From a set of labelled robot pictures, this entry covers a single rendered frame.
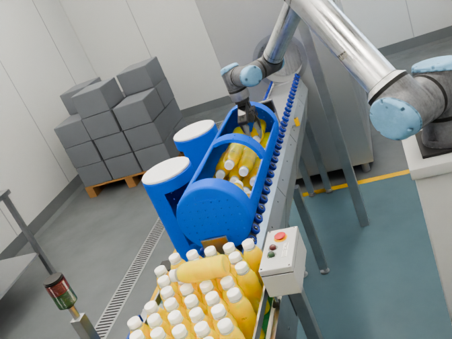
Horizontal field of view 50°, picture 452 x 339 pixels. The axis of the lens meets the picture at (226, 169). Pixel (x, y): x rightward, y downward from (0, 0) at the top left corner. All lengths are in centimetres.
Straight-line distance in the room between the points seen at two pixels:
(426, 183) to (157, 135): 394
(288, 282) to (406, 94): 66
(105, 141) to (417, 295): 382
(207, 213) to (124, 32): 573
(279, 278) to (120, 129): 421
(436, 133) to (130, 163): 427
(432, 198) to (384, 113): 36
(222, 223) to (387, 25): 525
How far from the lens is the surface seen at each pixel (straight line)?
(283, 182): 237
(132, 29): 728
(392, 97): 155
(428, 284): 291
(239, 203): 174
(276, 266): 142
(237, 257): 156
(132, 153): 552
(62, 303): 161
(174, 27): 707
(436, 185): 174
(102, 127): 552
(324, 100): 304
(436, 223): 182
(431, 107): 160
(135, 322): 152
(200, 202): 177
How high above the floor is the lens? 191
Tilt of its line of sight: 22 degrees down
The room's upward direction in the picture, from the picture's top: 23 degrees counter-clockwise
